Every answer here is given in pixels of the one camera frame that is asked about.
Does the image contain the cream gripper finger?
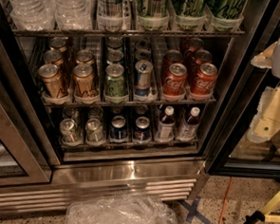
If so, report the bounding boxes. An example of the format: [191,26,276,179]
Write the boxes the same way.
[246,85,280,143]
[251,43,277,68]

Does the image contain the redbull can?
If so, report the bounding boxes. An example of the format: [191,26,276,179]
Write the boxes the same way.
[135,49,151,63]
[135,39,151,50]
[135,60,153,96]

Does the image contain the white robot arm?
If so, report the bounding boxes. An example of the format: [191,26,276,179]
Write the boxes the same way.
[247,37,280,143]

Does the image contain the open glass fridge door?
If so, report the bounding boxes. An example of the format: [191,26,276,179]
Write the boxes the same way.
[205,0,280,178]

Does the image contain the middle right coca-cola can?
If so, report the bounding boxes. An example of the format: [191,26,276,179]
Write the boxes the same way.
[188,49,212,84]

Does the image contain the coca-cola can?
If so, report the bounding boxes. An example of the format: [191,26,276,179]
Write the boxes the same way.
[180,37,204,58]
[160,49,183,81]
[188,49,212,84]
[163,63,188,96]
[190,63,217,95]

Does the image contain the front right coca-cola can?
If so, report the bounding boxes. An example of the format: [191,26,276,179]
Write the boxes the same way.
[190,63,217,95]

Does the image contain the top shelf green can right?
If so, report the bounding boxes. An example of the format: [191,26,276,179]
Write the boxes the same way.
[207,0,247,32]

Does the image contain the shelf green can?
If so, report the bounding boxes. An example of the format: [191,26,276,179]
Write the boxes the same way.
[172,0,206,30]
[137,0,167,30]
[207,0,247,32]

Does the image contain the rear right coca-cola can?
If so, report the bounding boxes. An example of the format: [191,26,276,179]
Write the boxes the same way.
[180,37,204,58]

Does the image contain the top shelf green can middle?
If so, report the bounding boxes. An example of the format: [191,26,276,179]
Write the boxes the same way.
[172,0,206,30]

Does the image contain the rear left coca-cola can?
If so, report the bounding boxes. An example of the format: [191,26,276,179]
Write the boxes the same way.
[160,49,183,81]

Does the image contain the front left coca-cola can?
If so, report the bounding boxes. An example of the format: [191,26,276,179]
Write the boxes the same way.
[163,63,188,96]

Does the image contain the top shelf green can left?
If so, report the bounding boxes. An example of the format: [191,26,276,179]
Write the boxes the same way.
[137,0,167,30]

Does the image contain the bottom right pepsi can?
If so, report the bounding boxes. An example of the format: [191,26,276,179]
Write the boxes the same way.
[133,116,150,140]

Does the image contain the pepsi can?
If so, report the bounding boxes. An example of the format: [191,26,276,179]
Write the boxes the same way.
[133,116,150,140]
[110,116,128,142]

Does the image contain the rear green can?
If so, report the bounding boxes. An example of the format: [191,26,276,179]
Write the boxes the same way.
[105,37,123,51]

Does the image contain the front green can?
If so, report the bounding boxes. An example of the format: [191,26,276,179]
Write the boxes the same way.
[104,64,126,98]

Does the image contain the bottom left pepsi can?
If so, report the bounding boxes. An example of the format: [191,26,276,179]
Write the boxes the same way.
[110,116,128,142]

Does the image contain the top shelf plaid can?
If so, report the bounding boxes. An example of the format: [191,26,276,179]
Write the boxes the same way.
[97,0,123,31]

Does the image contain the stainless steel fridge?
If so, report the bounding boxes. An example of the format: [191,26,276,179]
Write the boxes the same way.
[0,0,280,224]

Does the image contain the gold can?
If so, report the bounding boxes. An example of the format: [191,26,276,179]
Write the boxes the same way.
[73,64,98,98]
[76,49,97,66]
[38,64,68,99]
[44,49,66,72]
[49,37,68,52]

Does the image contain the silver can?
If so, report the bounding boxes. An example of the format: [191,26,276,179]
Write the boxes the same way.
[85,118,104,142]
[59,118,80,143]

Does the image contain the bottom left silver can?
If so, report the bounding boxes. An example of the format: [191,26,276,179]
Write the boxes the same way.
[59,118,80,143]

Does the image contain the rear left gold can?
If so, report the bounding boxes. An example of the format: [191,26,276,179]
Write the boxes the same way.
[49,37,68,52]

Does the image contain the middle left gold can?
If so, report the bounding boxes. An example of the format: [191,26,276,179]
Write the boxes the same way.
[44,49,66,72]

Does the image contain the front left gold can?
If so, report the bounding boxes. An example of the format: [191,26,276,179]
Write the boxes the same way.
[38,64,68,99]

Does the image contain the right white-cap bottle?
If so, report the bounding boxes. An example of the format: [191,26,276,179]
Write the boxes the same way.
[177,106,200,141]

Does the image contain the white-cap bottle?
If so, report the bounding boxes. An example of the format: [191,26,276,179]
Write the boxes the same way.
[177,106,200,141]
[157,106,175,141]

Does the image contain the left white-cap bottle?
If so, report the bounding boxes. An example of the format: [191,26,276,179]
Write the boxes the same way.
[157,106,175,141]

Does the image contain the blue tape cross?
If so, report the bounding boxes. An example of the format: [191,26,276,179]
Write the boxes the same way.
[178,196,212,224]

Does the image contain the clear plastic bag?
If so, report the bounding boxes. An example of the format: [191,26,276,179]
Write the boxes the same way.
[65,195,177,224]

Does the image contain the clear water bottle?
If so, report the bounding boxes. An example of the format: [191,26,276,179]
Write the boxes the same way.
[9,0,54,31]
[54,0,92,30]

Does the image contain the left clear water bottle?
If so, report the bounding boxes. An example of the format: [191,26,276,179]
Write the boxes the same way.
[9,0,54,31]

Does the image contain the orange cable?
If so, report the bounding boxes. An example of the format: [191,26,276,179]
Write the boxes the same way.
[216,176,234,224]

